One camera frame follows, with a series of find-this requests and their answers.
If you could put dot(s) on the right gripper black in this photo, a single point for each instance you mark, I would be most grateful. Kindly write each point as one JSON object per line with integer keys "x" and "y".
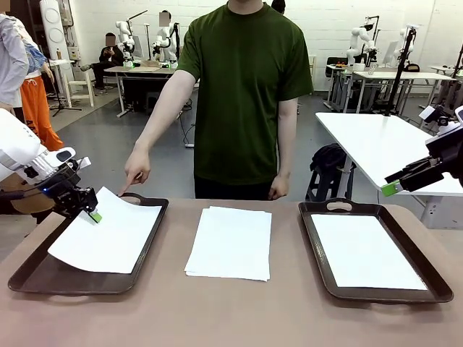
{"x": 450, "y": 152}

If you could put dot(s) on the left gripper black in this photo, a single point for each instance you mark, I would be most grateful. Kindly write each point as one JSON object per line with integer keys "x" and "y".
{"x": 68, "y": 195}

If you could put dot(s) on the white A4 sheet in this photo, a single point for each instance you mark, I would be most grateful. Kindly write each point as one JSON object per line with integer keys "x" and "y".
{"x": 108, "y": 242}
{"x": 365, "y": 253}

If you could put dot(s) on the stack of white A4 sheets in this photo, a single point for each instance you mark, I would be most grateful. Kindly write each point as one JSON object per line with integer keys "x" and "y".
{"x": 229, "y": 246}

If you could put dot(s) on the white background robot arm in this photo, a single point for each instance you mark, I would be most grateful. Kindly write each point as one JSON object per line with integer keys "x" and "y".
{"x": 162, "y": 43}
{"x": 361, "y": 39}

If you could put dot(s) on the person's left forearm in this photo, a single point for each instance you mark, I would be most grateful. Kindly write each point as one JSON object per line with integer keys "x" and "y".
{"x": 288, "y": 137}

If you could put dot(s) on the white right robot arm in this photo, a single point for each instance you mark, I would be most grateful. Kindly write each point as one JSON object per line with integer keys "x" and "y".
{"x": 460, "y": 115}

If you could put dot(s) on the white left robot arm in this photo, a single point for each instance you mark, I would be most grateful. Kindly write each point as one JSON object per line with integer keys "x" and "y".
{"x": 18, "y": 144}

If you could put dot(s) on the person's right forearm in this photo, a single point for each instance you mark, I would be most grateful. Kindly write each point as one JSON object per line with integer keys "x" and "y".
{"x": 166, "y": 105}

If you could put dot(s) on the person's right hand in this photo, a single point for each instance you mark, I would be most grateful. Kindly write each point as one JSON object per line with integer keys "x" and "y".
{"x": 139, "y": 162}

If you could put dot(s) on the person's left hand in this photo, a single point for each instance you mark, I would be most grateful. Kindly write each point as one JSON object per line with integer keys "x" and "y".
{"x": 280, "y": 188}

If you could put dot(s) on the large white table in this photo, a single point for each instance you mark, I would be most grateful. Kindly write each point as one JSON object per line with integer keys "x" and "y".
{"x": 380, "y": 144}

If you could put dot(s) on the brown plastic tray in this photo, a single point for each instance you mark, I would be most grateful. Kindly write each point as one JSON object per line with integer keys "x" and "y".
{"x": 434, "y": 294}
{"x": 32, "y": 274}

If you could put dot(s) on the black bag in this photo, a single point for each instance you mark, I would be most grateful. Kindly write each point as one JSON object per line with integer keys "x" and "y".
{"x": 329, "y": 155}

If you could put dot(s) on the white background table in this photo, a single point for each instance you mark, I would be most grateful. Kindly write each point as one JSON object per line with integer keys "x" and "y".
{"x": 398, "y": 75}

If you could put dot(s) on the black tripod pole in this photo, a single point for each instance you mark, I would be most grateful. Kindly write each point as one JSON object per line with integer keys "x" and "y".
{"x": 398, "y": 72}

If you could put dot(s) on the black floor tripod stand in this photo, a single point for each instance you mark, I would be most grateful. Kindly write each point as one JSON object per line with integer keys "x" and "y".
{"x": 63, "y": 101}

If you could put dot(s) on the white round container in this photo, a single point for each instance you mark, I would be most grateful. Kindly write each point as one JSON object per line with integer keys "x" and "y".
{"x": 358, "y": 67}

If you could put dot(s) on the grey plastic stool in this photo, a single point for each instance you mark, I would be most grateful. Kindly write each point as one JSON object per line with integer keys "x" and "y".
{"x": 152, "y": 101}

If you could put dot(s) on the person in orange trousers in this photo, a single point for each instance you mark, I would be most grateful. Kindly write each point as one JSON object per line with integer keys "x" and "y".
{"x": 36, "y": 101}

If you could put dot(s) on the white wooden stool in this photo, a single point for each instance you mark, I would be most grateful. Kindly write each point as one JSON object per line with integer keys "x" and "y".
{"x": 81, "y": 86}

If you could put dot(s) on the grey background work table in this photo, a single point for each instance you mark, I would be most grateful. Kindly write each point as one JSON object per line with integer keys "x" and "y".
{"x": 144, "y": 70}

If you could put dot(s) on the seated person in black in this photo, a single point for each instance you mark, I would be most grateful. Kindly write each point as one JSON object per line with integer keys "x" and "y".
{"x": 110, "y": 59}

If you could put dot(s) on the person in grey striped shirt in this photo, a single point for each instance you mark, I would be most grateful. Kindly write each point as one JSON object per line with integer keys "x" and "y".
{"x": 11, "y": 54}

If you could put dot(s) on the person in green t-shirt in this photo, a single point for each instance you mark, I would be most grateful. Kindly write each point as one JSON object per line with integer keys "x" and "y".
{"x": 246, "y": 90}

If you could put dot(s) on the tall white column appliance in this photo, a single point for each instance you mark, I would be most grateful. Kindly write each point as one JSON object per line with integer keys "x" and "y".
{"x": 54, "y": 29}

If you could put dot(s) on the person in white t-shirt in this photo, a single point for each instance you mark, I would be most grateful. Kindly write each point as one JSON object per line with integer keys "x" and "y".
{"x": 165, "y": 19}

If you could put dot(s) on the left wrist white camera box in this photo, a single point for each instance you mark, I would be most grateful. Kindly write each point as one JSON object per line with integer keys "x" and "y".
{"x": 84, "y": 163}

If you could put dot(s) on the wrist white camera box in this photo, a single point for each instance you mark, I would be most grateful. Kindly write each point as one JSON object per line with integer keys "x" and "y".
{"x": 432, "y": 114}
{"x": 84, "y": 163}

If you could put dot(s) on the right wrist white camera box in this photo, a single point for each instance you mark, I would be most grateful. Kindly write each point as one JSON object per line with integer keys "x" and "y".
{"x": 432, "y": 114}

